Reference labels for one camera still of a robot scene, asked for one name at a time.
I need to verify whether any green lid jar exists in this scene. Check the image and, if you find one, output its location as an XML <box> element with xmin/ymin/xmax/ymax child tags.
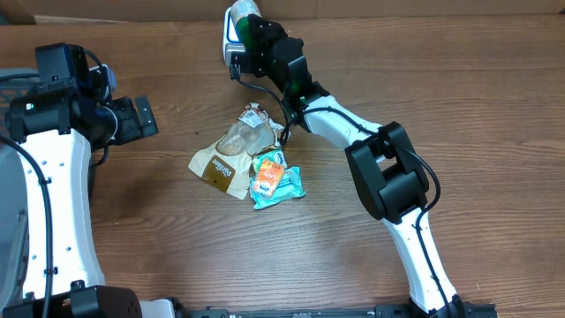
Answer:
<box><xmin>230</xmin><ymin>0</ymin><xmax>261</xmax><ymax>49</ymax></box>

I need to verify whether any brown clear snack bag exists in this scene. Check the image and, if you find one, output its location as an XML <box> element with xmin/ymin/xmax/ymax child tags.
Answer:
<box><xmin>188</xmin><ymin>102</ymin><xmax>283</xmax><ymax>200</ymax></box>

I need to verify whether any small green white packet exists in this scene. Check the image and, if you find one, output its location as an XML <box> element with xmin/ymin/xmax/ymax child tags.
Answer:
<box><xmin>252</xmin><ymin>148</ymin><xmax>288</xmax><ymax>173</ymax></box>

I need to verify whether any orange snack packet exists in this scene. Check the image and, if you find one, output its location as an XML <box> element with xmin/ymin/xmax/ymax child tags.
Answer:
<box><xmin>252</xmin><ymin>159</ymin><xmax>285</xmax><ymax>198</ymax></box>

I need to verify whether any teal tissue pack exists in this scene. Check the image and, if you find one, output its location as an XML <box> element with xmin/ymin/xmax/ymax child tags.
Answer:
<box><xmin>250</xmin><ymin>167</ymin><xmax>306</xmax><ymax>210</ymax></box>

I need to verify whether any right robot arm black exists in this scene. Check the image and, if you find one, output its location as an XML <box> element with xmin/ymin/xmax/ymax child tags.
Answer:
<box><xmin>224</xmin><ymin>1</ymin><xmax>466</xmax><ymax>317</ymax></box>

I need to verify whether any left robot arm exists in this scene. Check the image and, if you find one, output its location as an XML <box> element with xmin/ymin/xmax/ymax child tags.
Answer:
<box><xmin>3</xmin><ymin>43</ymin><xmax>158</xmax><ymax>317</ymax></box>

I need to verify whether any white barcode scanner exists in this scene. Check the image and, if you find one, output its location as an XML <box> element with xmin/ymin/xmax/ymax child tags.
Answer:
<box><xmin>222</xmin><ymin>7</ymin><xmax>245</xmax><ymax>66</ymax></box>

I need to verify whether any grey plastic mesh basket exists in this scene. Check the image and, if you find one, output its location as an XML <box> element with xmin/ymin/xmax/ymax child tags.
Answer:
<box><xmin>0</xmin><ymin>67</ymin><xmax>41</xmax><ymax>310</ymax></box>

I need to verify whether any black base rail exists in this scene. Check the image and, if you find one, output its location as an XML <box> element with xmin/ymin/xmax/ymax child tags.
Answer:
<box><xmin>173</xmin><ymin>302</ymin><xmax>499</xmax><ymax>318</ymax></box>

